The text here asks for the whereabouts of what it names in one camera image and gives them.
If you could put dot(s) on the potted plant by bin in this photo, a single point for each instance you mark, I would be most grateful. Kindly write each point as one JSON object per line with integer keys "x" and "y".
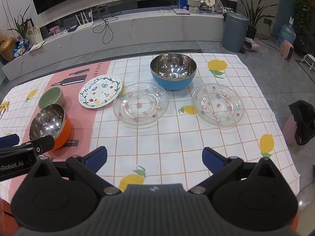
{"x": 255, "y": 14}

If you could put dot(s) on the green leafy plant right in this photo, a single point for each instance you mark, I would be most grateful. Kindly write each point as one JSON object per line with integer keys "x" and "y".
{"x": 304, "y": 25}

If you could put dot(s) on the golden round vase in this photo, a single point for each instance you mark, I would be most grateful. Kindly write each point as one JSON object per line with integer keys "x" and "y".
{"x": 7, "y": 47}

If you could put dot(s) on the pink bin black bag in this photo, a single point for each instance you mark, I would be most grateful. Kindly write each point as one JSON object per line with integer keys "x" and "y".
{"x": 299, "y": 127}

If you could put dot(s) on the green ceramic bowl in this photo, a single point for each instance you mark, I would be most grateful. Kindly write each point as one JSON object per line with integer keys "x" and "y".
{"x": 52, "y": 96}

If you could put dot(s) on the clear glass plate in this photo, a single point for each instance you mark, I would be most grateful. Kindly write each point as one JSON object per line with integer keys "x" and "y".
{"x": 218, "y": 105}
{"x": 141, "y": 104}

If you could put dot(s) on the white fruity painted plate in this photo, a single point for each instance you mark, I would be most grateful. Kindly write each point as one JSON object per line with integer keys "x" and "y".
{"x": 100, "y": 91}

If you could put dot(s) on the orange steel bowl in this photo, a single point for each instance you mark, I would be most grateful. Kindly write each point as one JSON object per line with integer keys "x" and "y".
{"x": 51, "y": 121}

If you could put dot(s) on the blue water bottle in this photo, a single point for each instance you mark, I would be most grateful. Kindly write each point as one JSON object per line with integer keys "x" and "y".
{"x": 287, "y": 33}

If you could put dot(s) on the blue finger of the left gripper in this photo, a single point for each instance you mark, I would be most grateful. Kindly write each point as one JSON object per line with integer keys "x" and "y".
{"x": 9, "y": 141}

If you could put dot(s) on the left potted plant vase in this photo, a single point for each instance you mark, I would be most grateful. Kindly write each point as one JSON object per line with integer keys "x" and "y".
{"x": 20, "y": 27}

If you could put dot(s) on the white wifi router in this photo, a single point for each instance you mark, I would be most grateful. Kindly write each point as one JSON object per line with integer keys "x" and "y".
{"x": 83, "y": 21}

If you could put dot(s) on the pink small heater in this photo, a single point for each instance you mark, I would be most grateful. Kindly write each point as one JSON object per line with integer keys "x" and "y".
{"x": 286, "y": 50}

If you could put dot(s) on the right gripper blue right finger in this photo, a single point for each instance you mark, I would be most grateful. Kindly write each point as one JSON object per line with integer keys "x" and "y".
{"x": 222, "y": 166}

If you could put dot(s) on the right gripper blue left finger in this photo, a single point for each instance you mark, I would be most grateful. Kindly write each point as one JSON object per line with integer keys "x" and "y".
{"x": 88, "y": 165}

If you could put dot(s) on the yellow banana toy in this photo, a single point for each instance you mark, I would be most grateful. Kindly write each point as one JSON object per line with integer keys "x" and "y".
{"x": 4, "y": 106}

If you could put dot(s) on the grey-green trash can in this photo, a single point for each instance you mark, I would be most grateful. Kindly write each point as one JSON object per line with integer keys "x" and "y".
{"x": 235, "y": 30}

